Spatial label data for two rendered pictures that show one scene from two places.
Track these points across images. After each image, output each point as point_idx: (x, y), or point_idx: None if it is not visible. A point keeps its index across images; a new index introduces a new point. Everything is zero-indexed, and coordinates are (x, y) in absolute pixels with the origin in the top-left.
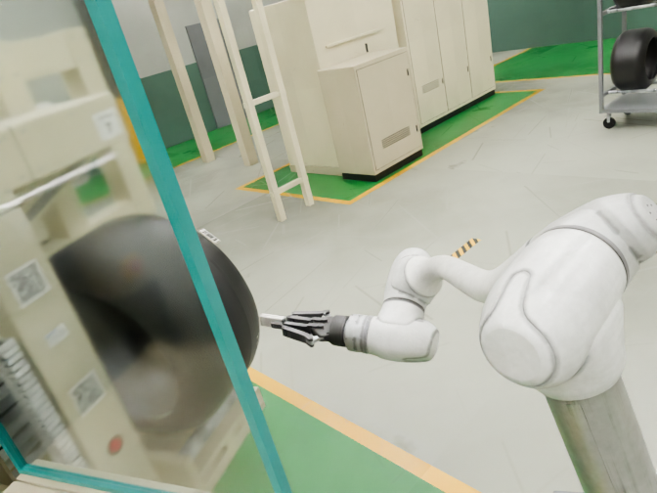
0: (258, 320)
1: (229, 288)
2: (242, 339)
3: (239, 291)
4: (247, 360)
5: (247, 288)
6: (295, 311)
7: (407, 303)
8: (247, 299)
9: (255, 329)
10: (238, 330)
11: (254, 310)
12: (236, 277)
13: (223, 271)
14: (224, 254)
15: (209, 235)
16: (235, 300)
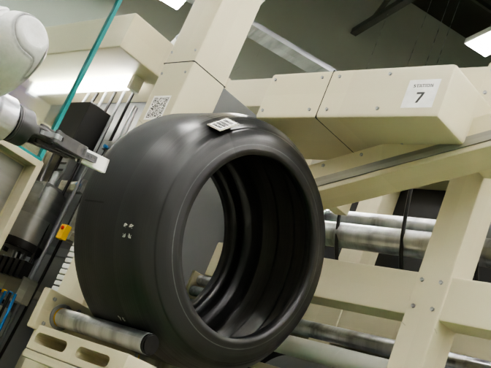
0: (139, 208)
1: (149, 146)
2: (109, 200)
3: (148, 155)
4: (108, 244)
5: (159, 163)
6: (85, 146)
7: None
8: (145, 169)
9: (126, 209)
10: (113, 183)
11: (140, 188)
12: (164, 144)
13: (166, 134)
14: (192, 131)
15: (224, 123)
16: (138, 158)
